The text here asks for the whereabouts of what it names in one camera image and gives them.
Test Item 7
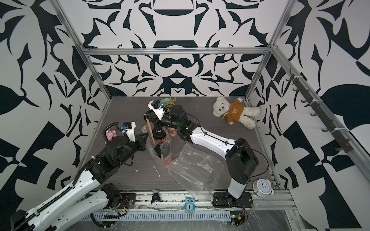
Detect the pale milk tea cup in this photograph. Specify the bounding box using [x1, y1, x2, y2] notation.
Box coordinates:
[167, 128, 177, 136]

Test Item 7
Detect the red milk tea cup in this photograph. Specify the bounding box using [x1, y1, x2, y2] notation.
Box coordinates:
[154, 143, 172, 168]
[152, 127, 167, 144]

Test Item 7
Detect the clear plastic carrier bag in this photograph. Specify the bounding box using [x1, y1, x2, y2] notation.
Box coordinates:
[141, 125, 172, 168]

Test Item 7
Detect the blue owl figure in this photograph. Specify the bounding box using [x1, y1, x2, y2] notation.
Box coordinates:
[184, 196, 196, 214]

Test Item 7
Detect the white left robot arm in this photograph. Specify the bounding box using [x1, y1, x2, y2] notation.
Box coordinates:
[10, 132, 149, 231]

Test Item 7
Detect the pink plush toy figure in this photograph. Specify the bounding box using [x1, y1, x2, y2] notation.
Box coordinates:
[105, 130, 117, 141]

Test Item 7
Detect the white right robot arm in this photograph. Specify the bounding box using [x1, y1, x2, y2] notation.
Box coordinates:
[144, 100, 259, 203]

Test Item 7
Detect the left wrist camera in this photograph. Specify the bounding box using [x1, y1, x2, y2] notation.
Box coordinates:
[120, 122, 136, 142]

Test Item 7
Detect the paper straw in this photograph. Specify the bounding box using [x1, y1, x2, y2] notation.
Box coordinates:
[146, 118, 156, 147]

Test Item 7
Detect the bundle of paper straws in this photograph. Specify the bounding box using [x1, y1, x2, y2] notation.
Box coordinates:
[170, 98, 176, 106]

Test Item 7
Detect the green straw holder cup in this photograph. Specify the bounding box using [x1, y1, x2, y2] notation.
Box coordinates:
[160, 98, 171, 108]

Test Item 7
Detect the white alarm clock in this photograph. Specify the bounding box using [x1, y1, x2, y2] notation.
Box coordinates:
[252, 179, 275, 197]

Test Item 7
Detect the white teddy bear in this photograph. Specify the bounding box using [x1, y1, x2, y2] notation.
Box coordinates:
[213, 97, 260, 130]

